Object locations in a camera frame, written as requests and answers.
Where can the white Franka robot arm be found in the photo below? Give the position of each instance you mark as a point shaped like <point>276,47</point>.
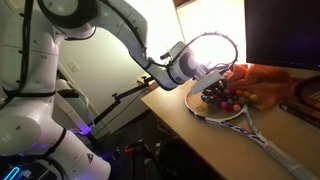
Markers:
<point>26,126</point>

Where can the dark round tray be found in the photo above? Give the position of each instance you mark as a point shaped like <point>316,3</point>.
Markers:
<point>310,93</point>

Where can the black computer monitor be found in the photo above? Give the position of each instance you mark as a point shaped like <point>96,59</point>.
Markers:
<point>283,33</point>

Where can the white wall outlet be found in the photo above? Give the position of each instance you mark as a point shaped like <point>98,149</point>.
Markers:
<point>74,67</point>

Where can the black stereo camera bar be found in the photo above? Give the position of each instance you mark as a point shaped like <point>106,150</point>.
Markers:
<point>164,55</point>

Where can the black articulated camera mount arm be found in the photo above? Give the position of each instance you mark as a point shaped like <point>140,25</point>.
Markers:
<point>116,96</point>

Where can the colourful felt ball garland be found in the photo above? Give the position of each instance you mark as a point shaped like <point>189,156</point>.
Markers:
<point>233,100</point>

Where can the white stand post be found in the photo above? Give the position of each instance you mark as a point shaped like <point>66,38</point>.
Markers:
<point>71,103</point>

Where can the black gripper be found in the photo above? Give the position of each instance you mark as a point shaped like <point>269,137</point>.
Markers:
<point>218,87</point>

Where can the white blue tennis racket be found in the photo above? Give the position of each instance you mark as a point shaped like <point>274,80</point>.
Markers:
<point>283,156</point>

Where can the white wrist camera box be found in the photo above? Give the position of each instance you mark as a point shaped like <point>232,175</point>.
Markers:
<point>206,81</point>

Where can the orange terry towel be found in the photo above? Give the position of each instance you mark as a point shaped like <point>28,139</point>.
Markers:
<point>263,83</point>

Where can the light wooden side board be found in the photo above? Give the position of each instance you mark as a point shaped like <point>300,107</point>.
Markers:
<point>146,81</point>

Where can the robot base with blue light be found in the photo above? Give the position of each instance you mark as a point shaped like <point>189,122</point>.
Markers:
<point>13,171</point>

